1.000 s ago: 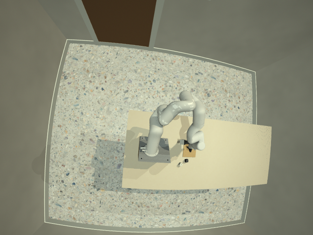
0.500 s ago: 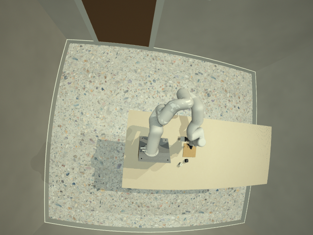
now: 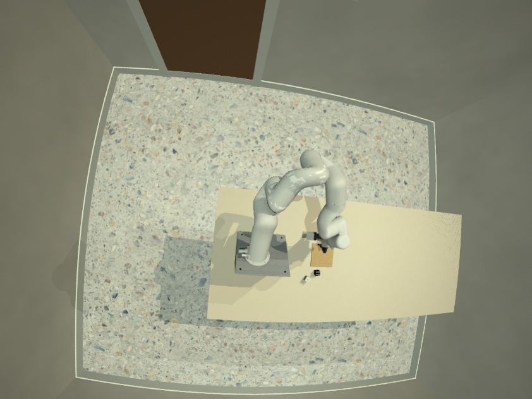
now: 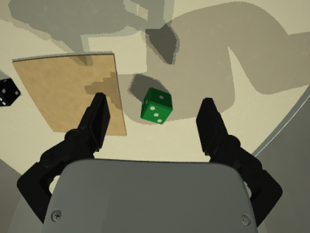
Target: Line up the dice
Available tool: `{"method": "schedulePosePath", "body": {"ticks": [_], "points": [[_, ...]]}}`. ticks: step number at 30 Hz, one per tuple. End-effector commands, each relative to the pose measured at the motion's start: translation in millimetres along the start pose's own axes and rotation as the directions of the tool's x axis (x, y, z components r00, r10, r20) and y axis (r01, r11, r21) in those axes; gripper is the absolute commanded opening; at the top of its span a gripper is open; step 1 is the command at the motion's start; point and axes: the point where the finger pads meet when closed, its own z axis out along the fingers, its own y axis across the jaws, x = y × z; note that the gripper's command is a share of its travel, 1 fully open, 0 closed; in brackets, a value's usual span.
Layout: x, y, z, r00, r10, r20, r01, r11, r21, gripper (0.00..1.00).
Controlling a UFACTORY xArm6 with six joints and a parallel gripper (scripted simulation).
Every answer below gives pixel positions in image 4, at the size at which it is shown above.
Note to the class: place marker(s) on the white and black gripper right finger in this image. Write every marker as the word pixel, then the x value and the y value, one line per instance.
pixel 215 141

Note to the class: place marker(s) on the tan flat mat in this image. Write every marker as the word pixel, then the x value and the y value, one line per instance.
pixel 62 87

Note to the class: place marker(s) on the green die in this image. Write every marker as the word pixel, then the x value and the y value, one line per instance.
pixel 156 106

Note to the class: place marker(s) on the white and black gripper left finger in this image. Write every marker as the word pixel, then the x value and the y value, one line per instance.
pixel 78 144

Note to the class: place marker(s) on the black die with white pips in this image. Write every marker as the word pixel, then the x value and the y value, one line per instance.
pixel 8 92

